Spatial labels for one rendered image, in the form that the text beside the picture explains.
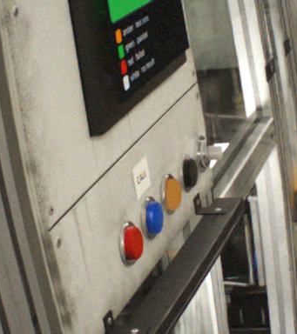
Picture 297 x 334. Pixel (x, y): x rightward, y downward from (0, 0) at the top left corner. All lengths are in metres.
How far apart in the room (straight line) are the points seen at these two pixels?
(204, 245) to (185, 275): 0.07
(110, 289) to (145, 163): 0.15
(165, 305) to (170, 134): 0.21
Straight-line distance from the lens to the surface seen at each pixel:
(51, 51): 0.77
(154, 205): 0.94
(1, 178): 0.71
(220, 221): 1.06
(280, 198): 1.57
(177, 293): 0.91
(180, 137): 1.05
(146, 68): 0.90
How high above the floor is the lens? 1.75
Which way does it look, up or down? 18 degrees down
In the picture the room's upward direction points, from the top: 9 degrees counter-clockwise
